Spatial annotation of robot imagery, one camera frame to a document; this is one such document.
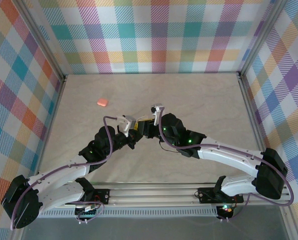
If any grey slotted cable duct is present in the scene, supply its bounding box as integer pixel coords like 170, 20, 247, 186
40, 209, 218, 218

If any right aluminium frame post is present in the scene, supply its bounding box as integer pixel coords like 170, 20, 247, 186
238, 0, 287, 76

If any controller board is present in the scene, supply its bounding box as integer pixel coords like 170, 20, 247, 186
216, 204, 234, 219
75, 203, 101, 221

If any right controller board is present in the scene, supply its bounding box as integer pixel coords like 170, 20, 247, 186
216, 204, 234, 219

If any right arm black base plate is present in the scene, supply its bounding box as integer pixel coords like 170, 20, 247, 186
197, 186, 244, 205

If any right aluminium table side rail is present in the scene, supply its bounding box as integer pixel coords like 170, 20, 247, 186
237, 72, 276, 185

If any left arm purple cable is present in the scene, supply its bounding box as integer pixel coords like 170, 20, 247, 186
10, 114, 119, 230

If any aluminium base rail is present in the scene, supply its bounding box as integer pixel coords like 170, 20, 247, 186
38, 182, 293, 208

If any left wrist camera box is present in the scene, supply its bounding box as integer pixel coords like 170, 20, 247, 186
115, 114, 137, 138

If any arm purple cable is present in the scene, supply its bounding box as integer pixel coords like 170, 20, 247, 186
10, 114, 119, 230
158, 106, 295, 223

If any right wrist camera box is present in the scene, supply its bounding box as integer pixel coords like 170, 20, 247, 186
150, 103, 164, 126

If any left controller board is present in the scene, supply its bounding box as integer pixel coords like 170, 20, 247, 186
75, 203, 101, 221

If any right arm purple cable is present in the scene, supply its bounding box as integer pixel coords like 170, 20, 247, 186
158, 106, 295, 223

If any aluminium frame post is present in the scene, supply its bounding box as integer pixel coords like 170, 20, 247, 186
18, 0, 67, 83
238, 0, 287, 76

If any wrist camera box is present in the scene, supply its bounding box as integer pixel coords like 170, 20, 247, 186
150, 103, 164, 126
115, 114, 137, 138

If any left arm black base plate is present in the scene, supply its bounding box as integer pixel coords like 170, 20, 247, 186
90, 188, 111, 206

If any left aluminium frame post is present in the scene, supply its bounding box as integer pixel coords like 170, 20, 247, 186
18, 0, 67, 83

